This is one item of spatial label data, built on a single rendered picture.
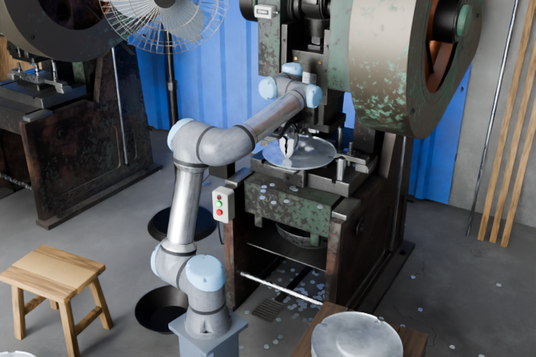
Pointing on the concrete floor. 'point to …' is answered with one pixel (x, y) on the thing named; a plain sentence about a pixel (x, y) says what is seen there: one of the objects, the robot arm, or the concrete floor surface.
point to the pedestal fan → (188, 17)
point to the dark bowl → (161, 308)
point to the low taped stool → (57, 289)
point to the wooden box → (412, 340)
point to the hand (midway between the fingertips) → (286, 155)
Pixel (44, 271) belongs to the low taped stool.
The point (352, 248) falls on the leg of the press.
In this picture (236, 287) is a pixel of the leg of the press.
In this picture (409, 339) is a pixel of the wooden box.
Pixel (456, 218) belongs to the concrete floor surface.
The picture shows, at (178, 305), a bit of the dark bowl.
